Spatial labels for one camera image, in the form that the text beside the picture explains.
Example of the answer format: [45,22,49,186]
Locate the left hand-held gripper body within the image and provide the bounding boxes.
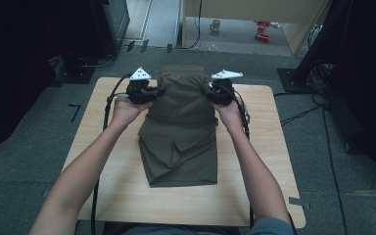
[125,67,152,106]

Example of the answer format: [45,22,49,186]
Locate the right hand-held gripper cable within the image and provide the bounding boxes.
[231,85,255,229]

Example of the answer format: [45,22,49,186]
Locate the hand-held gripper cable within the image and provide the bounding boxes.
[231,85,255,229]
[90,73,134,235]

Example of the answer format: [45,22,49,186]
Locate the black cabinet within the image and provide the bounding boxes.
[101,0,131,56]

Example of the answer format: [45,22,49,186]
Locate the long black floor cable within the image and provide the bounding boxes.
[320,104,351,235]

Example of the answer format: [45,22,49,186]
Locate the person's right hand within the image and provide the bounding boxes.
[210,100,244,133]

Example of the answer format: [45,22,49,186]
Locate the black angled floor tape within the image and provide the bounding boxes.
[68,104,82,123]

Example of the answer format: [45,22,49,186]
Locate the person's left hand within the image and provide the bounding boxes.
[111,97,153,128]

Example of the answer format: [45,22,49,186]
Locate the olive green shorts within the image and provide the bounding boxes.
[137,64,220,189]

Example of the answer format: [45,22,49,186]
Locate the left hand-held gripper cable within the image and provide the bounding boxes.
[90,73,134,235]

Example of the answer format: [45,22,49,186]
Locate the bundle of black cables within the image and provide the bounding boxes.
[305,61,337,93]

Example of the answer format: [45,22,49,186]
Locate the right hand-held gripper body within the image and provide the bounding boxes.
[211,69,244,107]

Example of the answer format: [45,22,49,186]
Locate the white cable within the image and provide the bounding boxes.
[306,23,323,47]

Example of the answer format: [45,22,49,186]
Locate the black hanging cable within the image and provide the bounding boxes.
[175,0,204,51]

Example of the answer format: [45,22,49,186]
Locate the dark curtain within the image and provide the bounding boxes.
[293,0,376,190]

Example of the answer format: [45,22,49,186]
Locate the beige mug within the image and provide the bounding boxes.
[209,19,222,33]

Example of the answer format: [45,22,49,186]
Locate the black stand base plate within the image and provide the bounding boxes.
[276,67,311,94]
[54,63,96,85]

